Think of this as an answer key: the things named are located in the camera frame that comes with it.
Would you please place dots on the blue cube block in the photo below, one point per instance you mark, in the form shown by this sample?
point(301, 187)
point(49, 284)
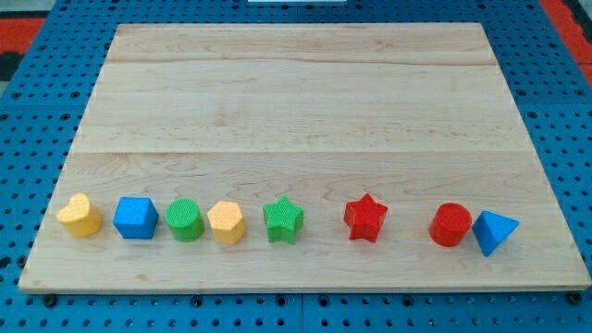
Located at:
point(135, 218)

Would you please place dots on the green cylinder block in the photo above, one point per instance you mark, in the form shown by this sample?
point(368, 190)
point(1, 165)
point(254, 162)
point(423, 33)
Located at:
point(183, 217)

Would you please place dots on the red cylinder block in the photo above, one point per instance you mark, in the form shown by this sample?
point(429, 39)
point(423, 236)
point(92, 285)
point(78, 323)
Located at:
point(450, 224)

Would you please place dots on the yellow heart block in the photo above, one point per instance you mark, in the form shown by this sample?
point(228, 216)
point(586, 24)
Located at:
point(79, 217)

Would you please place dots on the wooden board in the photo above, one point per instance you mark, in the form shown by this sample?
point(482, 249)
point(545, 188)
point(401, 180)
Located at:
point(416, 114)

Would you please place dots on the blue triangle block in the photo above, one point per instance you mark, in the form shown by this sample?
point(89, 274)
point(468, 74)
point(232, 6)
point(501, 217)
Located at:
point(492, 229)

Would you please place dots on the yellow hexagon block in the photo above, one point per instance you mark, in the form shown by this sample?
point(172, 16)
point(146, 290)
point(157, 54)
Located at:
point(227, 222)

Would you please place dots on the red star block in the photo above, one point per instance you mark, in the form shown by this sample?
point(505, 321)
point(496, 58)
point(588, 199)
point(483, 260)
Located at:
point(365, 218)

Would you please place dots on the green star block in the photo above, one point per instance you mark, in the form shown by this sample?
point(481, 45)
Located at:
point(283, 220)

